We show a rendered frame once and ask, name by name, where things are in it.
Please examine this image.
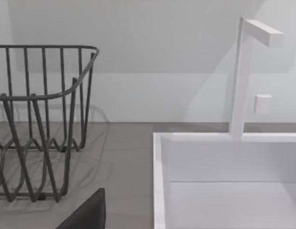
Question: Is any white square tap knob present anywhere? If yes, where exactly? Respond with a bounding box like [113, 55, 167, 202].
[254, 94, 273, 115]

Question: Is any tall white tap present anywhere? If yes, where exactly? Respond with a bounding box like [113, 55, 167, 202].
[228, 16, 285, 139]

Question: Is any white sink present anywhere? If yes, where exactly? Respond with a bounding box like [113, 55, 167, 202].
[153, 132, 296, 229]

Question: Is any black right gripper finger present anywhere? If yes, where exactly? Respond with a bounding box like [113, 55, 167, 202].
[55, 187, 106, 229]

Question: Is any grey wire dish rack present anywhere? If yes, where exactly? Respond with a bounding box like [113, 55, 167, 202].
[0, 44, 100, 203]

